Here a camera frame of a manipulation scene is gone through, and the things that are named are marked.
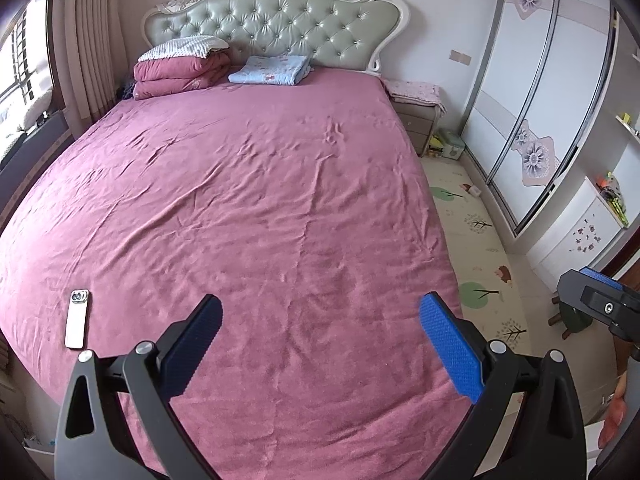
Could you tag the green tufted headboard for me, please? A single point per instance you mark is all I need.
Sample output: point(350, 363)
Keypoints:
point(275, 20)

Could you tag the folded pink quilt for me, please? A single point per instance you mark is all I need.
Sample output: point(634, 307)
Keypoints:
point(175, 75)

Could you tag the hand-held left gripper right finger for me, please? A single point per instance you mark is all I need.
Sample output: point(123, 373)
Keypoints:
point(450, 350)

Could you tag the person's right hand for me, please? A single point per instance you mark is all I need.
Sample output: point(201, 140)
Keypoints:
point(614, 410)

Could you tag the white wall shelf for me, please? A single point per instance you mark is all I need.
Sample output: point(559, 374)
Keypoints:
point(629, 125)

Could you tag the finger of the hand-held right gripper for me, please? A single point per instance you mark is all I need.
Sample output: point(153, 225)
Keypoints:
point(602, 277)
point(600, 310)

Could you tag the folded light blue blanket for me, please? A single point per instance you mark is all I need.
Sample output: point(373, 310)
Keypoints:
point(270, 70)

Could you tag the bed with pink sheet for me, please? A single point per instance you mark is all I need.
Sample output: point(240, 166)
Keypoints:
point(250, 185)

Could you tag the green round stool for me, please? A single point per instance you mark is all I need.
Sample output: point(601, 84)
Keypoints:
point(572, 317)

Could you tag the pink floral cloth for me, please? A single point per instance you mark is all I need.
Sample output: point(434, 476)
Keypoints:
point(415, 91)

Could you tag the dark grey panel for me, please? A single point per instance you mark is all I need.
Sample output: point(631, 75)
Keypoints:
point(30, 155)

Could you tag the small white box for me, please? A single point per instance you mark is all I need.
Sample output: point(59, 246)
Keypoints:
point(474, 191)

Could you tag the white sliding door wardrobe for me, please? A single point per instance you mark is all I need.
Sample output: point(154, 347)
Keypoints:
point(515, 85)

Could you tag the window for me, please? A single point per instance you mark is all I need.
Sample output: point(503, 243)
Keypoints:
point(20, 75)

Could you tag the cream tree print play mat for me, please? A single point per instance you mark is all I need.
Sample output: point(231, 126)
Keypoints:
point(465, 220)

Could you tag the white patterned pillow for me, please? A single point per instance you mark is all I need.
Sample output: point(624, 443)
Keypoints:
point(185, 47)

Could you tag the grey nightstand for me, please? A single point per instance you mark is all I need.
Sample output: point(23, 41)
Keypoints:
point(417, 130)

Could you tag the green toy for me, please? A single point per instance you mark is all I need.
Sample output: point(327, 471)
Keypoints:
point(614, 200)

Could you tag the white phone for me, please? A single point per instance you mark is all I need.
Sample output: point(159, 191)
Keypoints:
point(76, 322)

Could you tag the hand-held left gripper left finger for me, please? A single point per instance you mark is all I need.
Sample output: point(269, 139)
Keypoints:
point(192, 342)

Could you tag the beige curtain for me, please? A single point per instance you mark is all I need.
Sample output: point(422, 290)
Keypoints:
point(90, 50)

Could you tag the white cabinet with stickers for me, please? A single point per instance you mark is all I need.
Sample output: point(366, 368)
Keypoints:
point(570, 240)

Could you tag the yellow toy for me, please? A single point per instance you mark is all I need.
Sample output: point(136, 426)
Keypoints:
point(434, 146)

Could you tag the green storage box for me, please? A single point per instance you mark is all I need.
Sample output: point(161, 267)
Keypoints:
point(452, 147)

